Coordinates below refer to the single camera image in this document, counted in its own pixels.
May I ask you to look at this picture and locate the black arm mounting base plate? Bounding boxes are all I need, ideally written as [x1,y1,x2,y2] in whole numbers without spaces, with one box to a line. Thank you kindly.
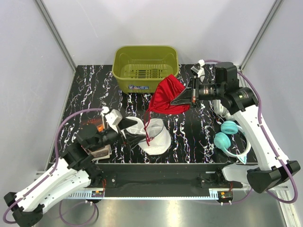
[98,164,242,200]

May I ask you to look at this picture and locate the white slotted cable duct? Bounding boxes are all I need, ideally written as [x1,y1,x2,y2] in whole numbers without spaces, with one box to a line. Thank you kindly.
[66,190,104,200]

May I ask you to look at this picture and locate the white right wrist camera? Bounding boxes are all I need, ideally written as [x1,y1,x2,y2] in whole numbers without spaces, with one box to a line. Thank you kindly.
[191,59,205,82]

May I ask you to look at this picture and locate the teal cat-ear headphones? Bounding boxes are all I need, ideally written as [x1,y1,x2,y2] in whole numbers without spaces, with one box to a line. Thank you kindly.
[214,120,251,165]

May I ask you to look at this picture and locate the red bra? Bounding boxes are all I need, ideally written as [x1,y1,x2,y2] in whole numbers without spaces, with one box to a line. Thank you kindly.
[143,74,190,146]

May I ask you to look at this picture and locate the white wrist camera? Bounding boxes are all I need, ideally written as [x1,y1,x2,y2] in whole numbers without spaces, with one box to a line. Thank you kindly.
[191,59,205,82]
[101,106,123,132]

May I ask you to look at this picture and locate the white mesh laundry bag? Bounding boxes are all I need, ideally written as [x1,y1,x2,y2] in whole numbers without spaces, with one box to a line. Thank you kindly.
[126,116,171,156]

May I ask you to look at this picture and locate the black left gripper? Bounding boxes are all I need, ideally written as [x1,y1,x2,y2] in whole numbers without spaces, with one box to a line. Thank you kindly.
[90,117,146,152]

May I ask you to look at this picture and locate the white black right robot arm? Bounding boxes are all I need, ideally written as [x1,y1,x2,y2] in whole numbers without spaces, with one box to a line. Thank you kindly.
[171,60,301,193]

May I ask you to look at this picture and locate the olive green plastic basket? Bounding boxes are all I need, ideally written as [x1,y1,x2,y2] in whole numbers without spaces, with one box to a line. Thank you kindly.
[112,45,179,94]

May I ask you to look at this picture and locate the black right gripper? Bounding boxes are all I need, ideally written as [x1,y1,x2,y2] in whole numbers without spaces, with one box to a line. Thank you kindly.
[171,76,224,108]

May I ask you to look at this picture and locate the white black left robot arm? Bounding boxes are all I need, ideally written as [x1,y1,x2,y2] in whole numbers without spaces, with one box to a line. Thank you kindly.
[4,118,145,227]

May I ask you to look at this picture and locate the dark orange paperback book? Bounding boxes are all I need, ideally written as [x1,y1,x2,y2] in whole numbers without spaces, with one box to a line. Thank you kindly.
[80,116,111,161]

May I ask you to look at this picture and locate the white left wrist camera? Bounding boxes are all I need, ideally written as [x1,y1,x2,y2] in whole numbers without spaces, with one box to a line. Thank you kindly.
[101,106,123,132]

